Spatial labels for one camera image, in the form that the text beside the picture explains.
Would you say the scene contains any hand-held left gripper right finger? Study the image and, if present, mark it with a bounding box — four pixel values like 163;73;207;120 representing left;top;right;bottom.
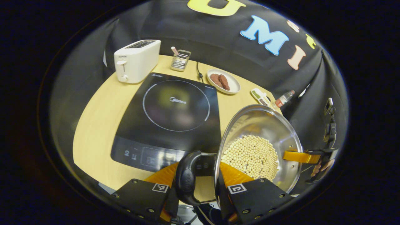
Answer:
216;162;295;225

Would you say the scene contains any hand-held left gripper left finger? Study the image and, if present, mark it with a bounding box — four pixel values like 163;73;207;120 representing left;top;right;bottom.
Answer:
110;162;181;223

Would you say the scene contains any pile of soybeans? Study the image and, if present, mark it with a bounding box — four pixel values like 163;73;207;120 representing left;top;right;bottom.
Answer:
221;135;279;182

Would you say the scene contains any steel pot with black handles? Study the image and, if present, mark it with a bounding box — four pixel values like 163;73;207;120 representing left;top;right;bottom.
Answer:
174;105;304;207

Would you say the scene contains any black induction cooktop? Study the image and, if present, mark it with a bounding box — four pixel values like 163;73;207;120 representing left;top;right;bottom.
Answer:
111;72;222;172

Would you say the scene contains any clear water bottle red label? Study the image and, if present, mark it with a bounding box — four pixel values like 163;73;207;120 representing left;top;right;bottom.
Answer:
274;90;295;108

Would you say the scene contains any white divided tray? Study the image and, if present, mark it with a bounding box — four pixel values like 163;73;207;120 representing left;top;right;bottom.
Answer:
251;88;272;107

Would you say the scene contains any white oval plate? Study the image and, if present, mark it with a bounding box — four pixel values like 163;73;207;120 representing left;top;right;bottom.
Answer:
207;69;241;95

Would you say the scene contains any red meat slice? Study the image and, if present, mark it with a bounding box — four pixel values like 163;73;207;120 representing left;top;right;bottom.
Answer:
210;74;223;88
219;74;231;91

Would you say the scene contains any white toaster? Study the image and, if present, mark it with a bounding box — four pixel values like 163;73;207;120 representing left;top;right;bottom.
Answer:
114;40;161;84

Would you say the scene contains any small wire basket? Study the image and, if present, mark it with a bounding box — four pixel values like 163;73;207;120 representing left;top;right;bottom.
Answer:
171;49;191;72

